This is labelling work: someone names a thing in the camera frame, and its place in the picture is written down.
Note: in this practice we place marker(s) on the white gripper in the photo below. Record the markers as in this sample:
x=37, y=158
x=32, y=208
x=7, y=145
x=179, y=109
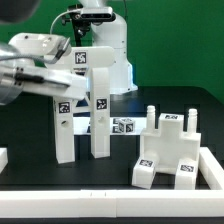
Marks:
x=36, y=70

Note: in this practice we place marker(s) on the white chair back frame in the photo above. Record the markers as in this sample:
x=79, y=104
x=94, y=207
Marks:
x=86, y=106

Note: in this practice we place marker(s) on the white chair seat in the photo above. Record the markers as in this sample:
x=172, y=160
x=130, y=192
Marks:
x=165, y=142

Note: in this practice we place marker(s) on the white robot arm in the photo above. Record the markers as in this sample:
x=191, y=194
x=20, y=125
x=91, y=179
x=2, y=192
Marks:
x=109, y=34

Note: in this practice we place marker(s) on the white tagged flat plate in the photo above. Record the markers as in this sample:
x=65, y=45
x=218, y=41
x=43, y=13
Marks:
x=82, y=126

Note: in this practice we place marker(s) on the white tagged cube right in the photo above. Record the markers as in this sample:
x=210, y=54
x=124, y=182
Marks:
x=126, y=125

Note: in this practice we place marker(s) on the white left fence bar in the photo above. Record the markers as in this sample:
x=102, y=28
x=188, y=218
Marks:
x=3, y=158

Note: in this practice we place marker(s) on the white fence bar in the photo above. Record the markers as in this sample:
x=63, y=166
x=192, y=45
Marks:
x=211, y=170
x=3, y=158
x=111, y=203

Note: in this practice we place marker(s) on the white front fence bar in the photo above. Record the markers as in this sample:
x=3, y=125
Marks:
x=111, y=203

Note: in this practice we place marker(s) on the white right fence bar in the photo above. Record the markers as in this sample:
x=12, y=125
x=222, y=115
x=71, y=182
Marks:
x=211, y=170

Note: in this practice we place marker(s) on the black rear camera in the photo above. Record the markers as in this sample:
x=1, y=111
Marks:
x=103, y=14

